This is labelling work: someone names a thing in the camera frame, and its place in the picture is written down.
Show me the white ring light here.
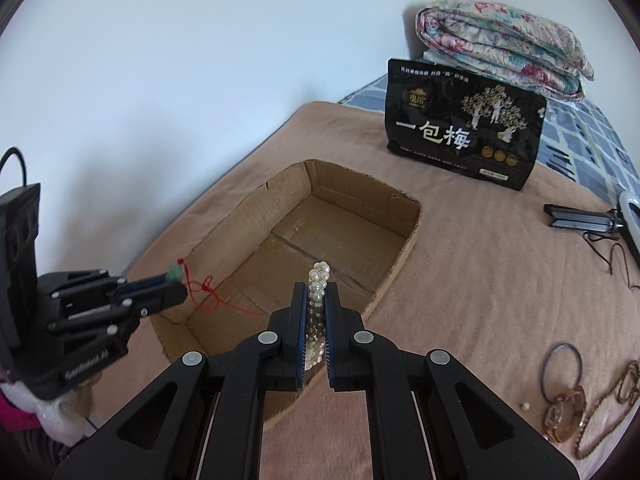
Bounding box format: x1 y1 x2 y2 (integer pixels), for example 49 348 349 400
618 191 640 260

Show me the blue bangle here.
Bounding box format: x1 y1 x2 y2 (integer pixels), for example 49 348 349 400
539 341 584 403

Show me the open cardboard box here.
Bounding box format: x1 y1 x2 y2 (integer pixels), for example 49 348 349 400
150 158 422 434

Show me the white pearl bracelet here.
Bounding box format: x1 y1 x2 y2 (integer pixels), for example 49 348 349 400
302 259 332 372

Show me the jade pendant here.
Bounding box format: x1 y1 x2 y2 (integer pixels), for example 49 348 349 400
167 258 264 318

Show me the black snack bag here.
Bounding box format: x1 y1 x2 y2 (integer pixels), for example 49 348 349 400
384 58 547 191

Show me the blue plaid bed sheet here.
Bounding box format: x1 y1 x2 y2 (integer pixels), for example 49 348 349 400
336 72 640 206

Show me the white gloved hand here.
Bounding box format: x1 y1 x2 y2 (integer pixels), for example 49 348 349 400
1 374 101 446

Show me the amber bracelet with red cord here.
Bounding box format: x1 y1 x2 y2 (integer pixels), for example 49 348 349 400
541 384 589 444

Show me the folded floral quilt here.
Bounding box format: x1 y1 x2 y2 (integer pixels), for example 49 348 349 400
414 0 594 101

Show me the pink cloth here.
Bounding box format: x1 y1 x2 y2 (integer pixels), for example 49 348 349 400
0 392 41 434

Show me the black folded tripod stand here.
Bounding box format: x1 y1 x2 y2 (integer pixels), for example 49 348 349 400
544 204 625 234

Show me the brown wooden bead necklace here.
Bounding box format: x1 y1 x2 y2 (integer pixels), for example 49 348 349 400
572 357 640 461

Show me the pink brown blanket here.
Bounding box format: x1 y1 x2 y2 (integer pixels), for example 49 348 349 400
93 102 639 479

